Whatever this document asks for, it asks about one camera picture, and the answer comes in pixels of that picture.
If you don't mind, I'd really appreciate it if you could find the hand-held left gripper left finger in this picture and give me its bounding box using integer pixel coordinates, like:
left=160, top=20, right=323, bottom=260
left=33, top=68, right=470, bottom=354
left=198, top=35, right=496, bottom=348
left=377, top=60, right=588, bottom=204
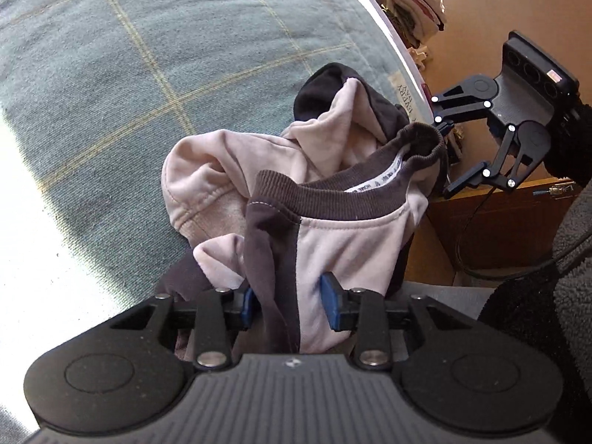
left=108, top=287, right=255, bottom=373

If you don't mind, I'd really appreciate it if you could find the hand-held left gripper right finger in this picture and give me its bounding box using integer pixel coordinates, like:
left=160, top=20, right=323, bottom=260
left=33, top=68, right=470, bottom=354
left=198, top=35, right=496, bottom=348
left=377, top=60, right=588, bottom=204
left=320, top=272, right=477, bottom=371

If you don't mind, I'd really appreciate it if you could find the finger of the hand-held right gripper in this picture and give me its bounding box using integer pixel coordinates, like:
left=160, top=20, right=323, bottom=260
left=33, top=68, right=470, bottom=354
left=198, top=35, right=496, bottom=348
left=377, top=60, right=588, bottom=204
left=429, top=81, right=495, bottom=137
left=443, top=122, right=532, bottom=198

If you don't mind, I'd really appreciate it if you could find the white sweatshirt with dark sleeves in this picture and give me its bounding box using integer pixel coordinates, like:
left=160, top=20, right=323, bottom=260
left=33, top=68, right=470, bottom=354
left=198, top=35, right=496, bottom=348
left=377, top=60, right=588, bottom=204
left=155, top=62, right=449, bottom=364

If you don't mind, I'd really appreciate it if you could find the person's right forearm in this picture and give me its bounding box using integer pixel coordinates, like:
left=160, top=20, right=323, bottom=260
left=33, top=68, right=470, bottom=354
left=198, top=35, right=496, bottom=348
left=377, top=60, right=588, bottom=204
left=543, top=99, right=592, bottom=181

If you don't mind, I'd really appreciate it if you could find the stack of folded clothes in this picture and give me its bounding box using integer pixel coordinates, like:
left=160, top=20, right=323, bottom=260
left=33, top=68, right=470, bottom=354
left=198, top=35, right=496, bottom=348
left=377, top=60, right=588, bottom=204
left=381, top=0, right=448, bottom=51

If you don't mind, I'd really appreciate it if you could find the wooden cabinet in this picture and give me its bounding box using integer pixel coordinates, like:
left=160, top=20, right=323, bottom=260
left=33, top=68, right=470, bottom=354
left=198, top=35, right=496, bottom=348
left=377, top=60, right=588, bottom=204
left=428, top=176, right=579, bottom=275

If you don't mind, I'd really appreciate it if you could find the person's fleece jacket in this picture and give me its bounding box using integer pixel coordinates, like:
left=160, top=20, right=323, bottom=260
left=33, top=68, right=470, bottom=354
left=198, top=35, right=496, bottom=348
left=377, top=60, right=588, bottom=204
left=476, top=185, right=592, bottom=444

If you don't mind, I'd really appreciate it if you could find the teal plaid blanket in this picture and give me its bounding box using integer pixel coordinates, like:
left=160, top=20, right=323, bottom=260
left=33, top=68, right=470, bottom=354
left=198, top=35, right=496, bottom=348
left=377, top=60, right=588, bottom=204
left=0, top=0, right=428, bottom=440

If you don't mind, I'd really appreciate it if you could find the black cable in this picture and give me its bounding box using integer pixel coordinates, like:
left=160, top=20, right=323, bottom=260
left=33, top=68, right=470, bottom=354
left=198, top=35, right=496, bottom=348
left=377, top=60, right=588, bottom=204
left=455, top=187, right=562, bottom=283

